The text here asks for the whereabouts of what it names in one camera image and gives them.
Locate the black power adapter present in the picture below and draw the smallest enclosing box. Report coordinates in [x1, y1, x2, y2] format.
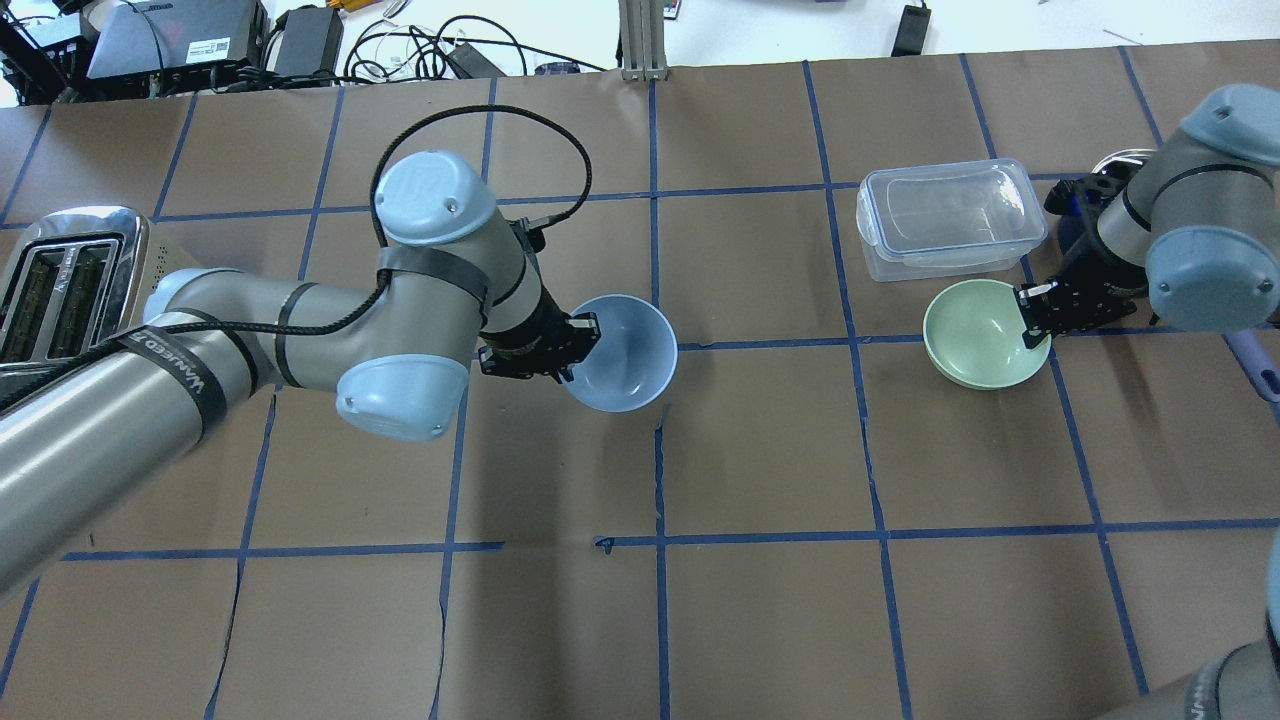
[890, 3, 932, 56]

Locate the green bowl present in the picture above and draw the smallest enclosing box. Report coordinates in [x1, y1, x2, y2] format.
[922, 279, 1052, 389]

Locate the clear plastic food container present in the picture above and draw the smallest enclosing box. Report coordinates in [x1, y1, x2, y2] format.
[855, 158, 1050, 283]

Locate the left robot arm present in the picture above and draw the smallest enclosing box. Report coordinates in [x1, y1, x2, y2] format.
[1, 150, 602, 600]

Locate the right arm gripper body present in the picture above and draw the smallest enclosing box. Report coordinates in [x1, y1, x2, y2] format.
[1038, 258, 1149, 336]

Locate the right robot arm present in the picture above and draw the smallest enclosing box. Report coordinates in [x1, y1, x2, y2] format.
[1014, 85, 1279, 348]

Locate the aluminium frame post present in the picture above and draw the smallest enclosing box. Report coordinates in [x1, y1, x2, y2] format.
[618, 0, 669, 82]

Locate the silver toaster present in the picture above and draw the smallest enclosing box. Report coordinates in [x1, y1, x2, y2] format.
[1, 206, 151, 373]

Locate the black electronics box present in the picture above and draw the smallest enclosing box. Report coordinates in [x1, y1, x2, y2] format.
[86, 1, 268, 82]

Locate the blue bowl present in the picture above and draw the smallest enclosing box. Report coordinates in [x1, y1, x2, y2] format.
[564, 293, 678, 413]

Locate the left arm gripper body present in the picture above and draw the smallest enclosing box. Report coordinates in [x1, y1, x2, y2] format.
[479, 311, 586, 380]

